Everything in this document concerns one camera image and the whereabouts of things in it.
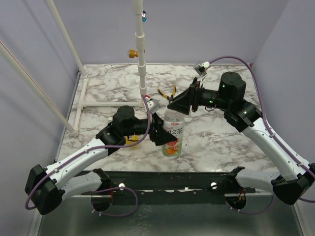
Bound yellow cap on pipe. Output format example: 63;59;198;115
127;50;139;59

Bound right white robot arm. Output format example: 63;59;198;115
167;72;315;205

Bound left diagonal white pipe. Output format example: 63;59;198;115
0;42;78;136

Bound blue cap on pipe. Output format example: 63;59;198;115
142;10;148;22

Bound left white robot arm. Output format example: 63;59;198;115
25;106;176;215

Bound yellow drink bottle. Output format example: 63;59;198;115
125;134;140;148

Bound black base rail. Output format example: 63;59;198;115
93;168;244;205

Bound white pvc pipe frame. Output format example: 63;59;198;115
47;0;147;132

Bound green label bottle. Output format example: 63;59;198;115
162;109;185;156

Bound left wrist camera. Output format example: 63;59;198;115
145;95;161;114

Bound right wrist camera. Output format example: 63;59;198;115
193;61;211;87

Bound yellow handled pliers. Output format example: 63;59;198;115
157;85;178;103

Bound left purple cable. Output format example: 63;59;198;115
25;95;152;217

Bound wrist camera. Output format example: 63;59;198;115
145;95;161;114
193;61;211;87

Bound purple cable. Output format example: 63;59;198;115
25;95;152;217
209;56;315;214

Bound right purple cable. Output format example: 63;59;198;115
209;56;315;214

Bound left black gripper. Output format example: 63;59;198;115
123;111;177;145

